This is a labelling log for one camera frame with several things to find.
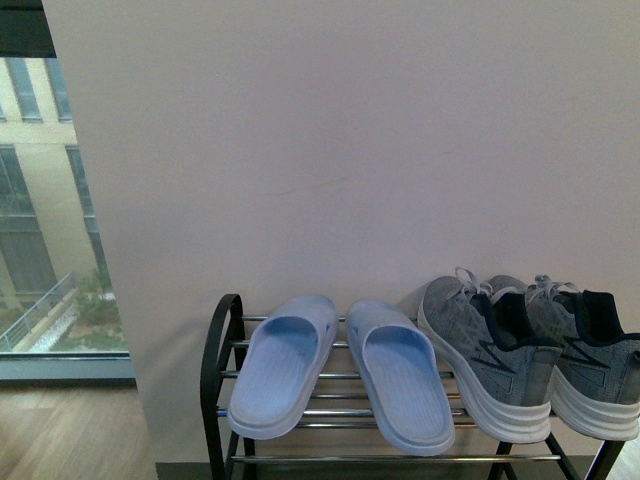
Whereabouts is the black metal shoe rack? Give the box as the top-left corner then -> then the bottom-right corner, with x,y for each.
200,294 -> 627,479

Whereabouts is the light blue slipper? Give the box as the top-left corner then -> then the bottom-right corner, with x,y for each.
346,300 -> 455,456
228,295 -> 339,440

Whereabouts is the grey sneaker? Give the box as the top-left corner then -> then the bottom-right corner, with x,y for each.
487,273 -> 640,442
417,268 -> 562,444

